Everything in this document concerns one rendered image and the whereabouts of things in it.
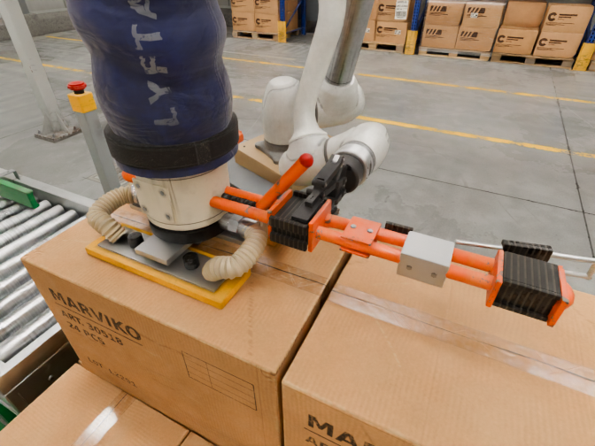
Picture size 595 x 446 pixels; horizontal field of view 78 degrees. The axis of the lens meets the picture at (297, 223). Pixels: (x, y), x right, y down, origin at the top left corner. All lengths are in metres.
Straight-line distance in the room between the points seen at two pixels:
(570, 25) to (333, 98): 6.54
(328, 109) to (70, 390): 1.16
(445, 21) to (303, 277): 7.12
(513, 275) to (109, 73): 0.62
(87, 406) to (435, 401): 0.84
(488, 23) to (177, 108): 7.17
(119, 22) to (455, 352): 0.66
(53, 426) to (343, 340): 0.77
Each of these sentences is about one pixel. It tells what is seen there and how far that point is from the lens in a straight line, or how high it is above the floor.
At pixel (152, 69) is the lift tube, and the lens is 0.58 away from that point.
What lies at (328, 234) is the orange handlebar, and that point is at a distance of 0.59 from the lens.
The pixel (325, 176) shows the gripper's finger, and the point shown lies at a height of 1.13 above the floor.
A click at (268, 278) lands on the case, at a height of 0.94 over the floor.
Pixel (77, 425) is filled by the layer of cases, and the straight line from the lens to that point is 1.12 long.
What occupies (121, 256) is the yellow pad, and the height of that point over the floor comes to 0.97.
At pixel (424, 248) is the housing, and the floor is 1.09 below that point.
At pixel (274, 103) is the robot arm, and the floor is 1.03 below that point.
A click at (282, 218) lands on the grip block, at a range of 0.61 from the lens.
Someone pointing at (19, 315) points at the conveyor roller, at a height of 0.55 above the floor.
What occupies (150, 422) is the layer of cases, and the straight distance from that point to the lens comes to 1.05.
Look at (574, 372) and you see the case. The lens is 0.71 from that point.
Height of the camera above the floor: 1.44
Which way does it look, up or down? 36 degrees down
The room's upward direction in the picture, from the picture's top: straight up
